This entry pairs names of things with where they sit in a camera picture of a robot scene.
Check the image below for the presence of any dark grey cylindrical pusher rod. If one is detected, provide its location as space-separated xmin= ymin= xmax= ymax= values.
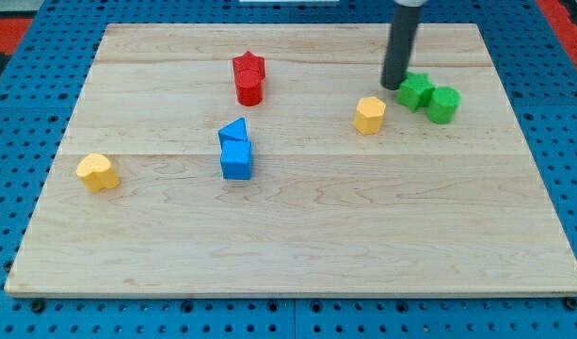
xmin=380 ymin=0 xmax=425 ymax=90

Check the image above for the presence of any yellow hexagon block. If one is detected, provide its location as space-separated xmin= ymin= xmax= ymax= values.
xmin=353 ymin=96 xmax=386 ymax=135

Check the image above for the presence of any yellow heart block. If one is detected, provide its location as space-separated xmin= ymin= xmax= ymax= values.
xmin=75 ymin=153 xmax=120 ymax=193

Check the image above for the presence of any green star block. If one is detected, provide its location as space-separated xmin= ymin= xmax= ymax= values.
xmin=397 ymin=72 xmax=435 ymax=112

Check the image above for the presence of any green cylinder block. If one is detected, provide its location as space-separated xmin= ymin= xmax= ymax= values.
xmin=425 ymin=87 xmax=461 ymax=124

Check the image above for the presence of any red star block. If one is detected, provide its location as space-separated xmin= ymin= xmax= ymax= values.
xmin=232 ymin=51 xmax=265 ymax=79

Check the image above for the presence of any red cylinder block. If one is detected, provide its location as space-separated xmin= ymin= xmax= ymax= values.
xmin=235 ymin=70 xmax=263 ymax=106

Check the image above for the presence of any blue triangle block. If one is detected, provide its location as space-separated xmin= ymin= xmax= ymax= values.
xmin=217 ymin=117 xmax=248 ymax=146

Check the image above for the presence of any blue cube block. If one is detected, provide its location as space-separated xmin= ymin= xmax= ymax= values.
xmin=220 ymin=140 xmax=252 ymax=180

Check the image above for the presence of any light wooden board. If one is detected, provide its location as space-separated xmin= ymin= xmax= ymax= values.
xmin=5 ymin=24 xmax=577 ymax=299

